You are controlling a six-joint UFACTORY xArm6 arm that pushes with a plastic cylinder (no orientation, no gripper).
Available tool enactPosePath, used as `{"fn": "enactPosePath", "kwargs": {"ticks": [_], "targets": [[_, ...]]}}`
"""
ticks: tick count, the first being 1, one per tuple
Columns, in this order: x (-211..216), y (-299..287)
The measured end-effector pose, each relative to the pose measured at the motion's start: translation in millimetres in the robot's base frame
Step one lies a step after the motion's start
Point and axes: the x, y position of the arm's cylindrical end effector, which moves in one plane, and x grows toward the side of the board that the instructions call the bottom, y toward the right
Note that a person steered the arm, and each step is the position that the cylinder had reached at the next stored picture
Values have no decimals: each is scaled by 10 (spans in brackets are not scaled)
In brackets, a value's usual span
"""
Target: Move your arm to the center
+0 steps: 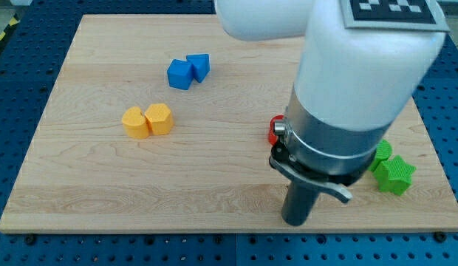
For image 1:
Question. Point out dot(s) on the fiducial marker tag plate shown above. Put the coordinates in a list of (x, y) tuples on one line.
[(418, 15)]

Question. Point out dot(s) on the green star block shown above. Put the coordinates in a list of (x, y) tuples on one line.
[(394, 175)]

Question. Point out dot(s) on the blue pentagon block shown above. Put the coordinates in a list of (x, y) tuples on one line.
[(201, 65)]

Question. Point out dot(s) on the yellow heart block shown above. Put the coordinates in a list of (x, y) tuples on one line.
[(135, 123)]

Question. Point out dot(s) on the wooden board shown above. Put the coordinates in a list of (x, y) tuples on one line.
[(83, 174)]

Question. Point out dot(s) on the yellow black hazard tape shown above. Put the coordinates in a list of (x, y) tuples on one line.
[(7, 32)]

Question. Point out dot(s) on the green round block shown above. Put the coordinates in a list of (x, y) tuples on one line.
[(383, 152)]

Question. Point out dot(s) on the yellow hexagon block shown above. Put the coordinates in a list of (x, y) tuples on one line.
[(160, 118)]

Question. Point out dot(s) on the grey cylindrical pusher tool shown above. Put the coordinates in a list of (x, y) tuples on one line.
[(305, 185)]

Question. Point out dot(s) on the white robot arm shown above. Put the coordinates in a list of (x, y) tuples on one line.
[(360, 64)]

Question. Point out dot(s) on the red block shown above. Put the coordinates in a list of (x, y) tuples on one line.
[(271, 137)]

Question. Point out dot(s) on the blue cube block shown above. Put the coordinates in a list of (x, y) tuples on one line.
[(180, 74)]

